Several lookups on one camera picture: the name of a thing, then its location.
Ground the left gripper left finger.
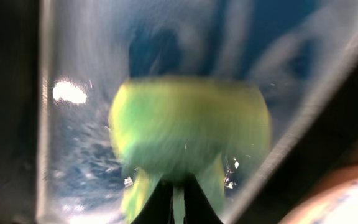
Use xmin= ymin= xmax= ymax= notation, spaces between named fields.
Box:
xmin=132 ymin=180 xmax=175 ymax=224

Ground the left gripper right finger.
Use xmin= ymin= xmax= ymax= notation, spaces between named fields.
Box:
xmin=184 ymin=174 xmax=223 ymax=224

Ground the green yellow sponge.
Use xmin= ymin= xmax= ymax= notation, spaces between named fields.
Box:
xmin=108 ymin=77 xmax=272 ymax=223

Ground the white plate stained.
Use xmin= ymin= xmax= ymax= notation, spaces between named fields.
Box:
xmin=280 ymin=165 xmax=358 ymax=224

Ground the black tray with blue water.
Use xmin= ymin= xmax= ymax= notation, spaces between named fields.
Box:
xmin=0 ymin=0 xmax=358 ymax=223

